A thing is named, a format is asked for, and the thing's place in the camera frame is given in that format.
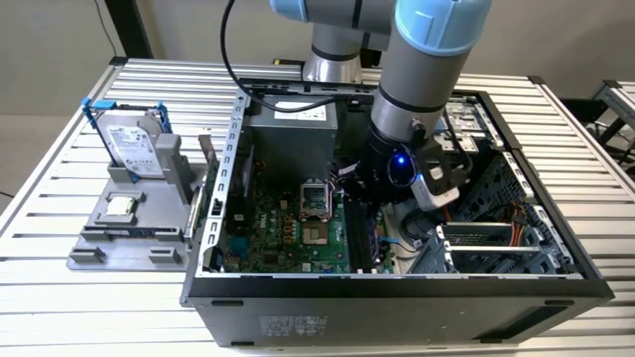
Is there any dark RAM stick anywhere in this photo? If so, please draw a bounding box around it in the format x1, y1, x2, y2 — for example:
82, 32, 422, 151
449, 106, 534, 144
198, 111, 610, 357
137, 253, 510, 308
86, 227, 177, 238
364, 208, 382, 268

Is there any black RAM slot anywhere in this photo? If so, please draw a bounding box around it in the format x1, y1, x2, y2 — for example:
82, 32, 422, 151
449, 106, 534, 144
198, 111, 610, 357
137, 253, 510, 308
356, 203, 377, 274
345, 200, 366, 274

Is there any metal socket cover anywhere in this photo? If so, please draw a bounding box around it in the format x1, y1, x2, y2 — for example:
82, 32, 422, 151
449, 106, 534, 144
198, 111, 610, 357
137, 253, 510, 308
299, 178, 332, 221

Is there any grey power supply unit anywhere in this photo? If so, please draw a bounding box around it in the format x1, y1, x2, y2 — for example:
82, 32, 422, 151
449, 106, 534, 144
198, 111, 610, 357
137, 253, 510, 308
241, 92, 338, 187

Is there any CPU socket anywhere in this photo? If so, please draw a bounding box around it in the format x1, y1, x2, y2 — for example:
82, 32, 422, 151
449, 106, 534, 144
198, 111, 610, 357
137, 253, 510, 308
299, 221, 330, 246

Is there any metal disk bay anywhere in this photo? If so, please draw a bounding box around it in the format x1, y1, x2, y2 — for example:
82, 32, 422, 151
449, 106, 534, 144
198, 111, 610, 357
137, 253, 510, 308
410, 221, 564, 275

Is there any silver optical drive bay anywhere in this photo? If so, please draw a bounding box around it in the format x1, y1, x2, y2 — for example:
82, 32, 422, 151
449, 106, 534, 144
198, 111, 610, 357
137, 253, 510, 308
436, 94, 489, 155

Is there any green motherboard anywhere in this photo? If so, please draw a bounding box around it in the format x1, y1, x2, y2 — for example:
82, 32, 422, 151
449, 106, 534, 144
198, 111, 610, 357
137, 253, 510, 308
219, 185, 397, 274

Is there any black open PC case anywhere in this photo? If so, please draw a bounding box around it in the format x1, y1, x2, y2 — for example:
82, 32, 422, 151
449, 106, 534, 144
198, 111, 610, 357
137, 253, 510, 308
178, 77, 616, 349

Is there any grey plastic parts rack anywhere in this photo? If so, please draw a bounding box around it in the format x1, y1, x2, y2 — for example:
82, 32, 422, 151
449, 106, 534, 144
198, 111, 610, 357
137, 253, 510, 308
65, 133, 207, 272

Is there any hard disk in blue carrier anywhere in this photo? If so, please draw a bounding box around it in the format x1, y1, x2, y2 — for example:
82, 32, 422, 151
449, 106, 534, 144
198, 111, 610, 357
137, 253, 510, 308
79, 95, 173, 184

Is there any silver CPU chip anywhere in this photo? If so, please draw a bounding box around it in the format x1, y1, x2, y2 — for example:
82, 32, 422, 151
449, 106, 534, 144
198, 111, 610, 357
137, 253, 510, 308
106, 196, 134, 216

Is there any metal slat side table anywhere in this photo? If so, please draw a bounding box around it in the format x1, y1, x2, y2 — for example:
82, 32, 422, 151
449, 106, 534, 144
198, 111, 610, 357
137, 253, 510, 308
589, 79, 635, 164

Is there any black looped cable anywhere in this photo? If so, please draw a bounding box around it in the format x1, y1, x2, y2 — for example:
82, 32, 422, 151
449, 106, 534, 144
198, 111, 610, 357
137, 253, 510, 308
400, 208, 440, 246

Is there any black camera cable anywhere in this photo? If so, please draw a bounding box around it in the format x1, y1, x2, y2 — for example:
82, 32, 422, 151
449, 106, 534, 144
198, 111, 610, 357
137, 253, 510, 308
442, 110, 473, 176
218, 0, 349, 112

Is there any red yellow wire bundle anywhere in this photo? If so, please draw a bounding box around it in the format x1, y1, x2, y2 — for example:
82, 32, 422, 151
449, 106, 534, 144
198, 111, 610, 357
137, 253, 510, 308
505, 202, 528, 249

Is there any graphics card with metal bracket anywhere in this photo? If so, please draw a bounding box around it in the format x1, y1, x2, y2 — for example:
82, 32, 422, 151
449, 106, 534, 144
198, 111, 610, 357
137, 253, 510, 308
185, 128, 222, 248

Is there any black post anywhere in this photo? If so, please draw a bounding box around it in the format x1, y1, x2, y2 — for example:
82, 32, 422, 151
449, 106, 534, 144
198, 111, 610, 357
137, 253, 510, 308
101, 0, 154, 60

